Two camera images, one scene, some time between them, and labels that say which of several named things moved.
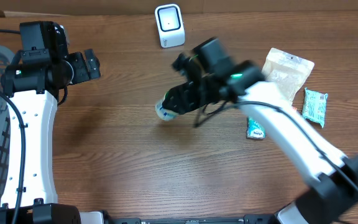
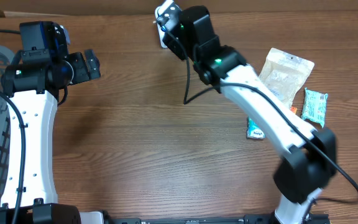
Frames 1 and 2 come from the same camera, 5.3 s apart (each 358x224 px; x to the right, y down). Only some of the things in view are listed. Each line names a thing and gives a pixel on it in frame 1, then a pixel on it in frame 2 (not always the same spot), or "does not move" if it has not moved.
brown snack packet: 288,72 does not move
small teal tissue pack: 254,130 does not move
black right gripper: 188,98 to 176,48
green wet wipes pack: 314,106 does not move
